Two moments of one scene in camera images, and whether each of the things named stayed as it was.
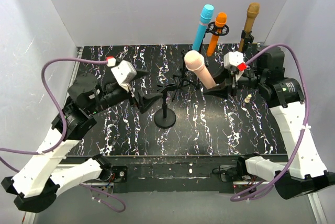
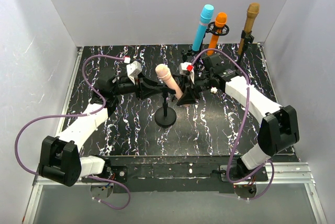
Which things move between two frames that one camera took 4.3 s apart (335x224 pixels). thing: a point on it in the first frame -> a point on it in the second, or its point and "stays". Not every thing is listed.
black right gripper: (233, 85) -> (195, 88)
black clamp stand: (165, 118) stays
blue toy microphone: (205, 18) stays
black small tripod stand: (182, 78) -> (186, 53)
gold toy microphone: (252, 10) stays
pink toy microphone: (194, 60) -> (163, 73)
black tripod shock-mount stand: (213, 30) stays
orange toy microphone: (220, 20) stays
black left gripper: (136, 98) -> (140, 89)
